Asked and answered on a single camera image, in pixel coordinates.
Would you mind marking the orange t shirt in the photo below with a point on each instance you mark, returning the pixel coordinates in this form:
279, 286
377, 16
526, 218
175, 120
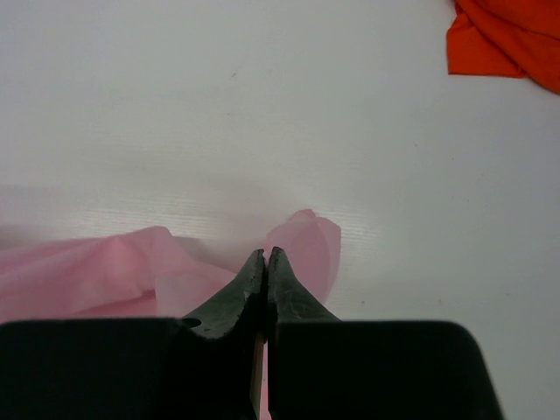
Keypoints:
514, 39

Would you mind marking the pink t shirt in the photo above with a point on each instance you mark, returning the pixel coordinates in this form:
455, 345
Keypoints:
148, 272

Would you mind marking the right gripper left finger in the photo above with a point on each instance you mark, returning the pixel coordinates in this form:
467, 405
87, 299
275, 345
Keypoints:
205, 365

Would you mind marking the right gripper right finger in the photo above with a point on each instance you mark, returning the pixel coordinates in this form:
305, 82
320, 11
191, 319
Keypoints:
321, 367

